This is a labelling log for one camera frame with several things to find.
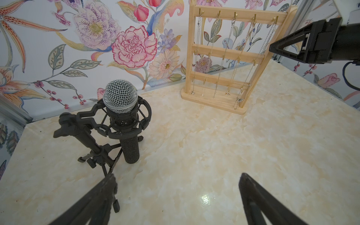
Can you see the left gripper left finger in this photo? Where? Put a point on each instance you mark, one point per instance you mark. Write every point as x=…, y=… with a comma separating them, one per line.
x=95, y=207

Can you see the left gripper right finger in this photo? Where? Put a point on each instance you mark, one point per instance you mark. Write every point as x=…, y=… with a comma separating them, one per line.
x=258, y=204

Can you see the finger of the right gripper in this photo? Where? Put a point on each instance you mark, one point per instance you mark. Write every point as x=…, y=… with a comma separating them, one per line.
x=306, y=36

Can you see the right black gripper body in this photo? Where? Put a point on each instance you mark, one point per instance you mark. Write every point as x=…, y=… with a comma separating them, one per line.
x=330, y=41

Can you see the wooden jewelry display stand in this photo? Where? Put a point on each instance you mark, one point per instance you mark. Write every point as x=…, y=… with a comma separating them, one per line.
x=222, y=93

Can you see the black microphone with mesh head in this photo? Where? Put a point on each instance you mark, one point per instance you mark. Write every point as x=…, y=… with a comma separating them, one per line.
x=121, y=101

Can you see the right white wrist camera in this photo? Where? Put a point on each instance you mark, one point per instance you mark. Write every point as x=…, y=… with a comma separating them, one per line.
x=348, y=10

